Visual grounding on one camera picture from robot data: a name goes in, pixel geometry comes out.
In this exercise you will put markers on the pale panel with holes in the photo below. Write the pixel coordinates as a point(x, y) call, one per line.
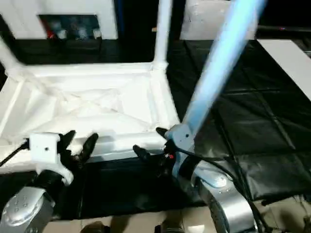
point(201, 21)

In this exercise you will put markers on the black cabinet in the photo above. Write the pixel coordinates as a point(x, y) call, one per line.
point(141, 17)

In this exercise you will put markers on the white flat board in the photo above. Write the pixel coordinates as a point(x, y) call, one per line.
point(289, 63)

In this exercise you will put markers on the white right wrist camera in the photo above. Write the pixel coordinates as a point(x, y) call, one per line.
point(182, 136)

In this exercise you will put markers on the black quilted mat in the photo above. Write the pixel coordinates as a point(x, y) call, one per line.
point(255, 121)

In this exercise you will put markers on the black metal stand leg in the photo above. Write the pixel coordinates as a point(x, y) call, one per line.
point(281, 200)

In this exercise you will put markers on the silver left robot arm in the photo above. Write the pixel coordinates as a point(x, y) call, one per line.
point(26, 206)

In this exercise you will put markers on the small gold label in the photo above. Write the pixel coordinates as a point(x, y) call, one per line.
point(154, 29)

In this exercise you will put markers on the white plastic table top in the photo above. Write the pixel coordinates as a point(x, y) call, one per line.
point(97, 97)

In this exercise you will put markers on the black metal bar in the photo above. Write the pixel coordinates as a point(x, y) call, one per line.
point(284, 29)

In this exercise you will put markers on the white plastic table leg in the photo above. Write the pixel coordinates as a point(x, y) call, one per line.
point(9, 58)
point(162, 31)
point(218, 60)

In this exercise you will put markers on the white sideboard with glass doors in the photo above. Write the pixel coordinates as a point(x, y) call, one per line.
point(24, 19)

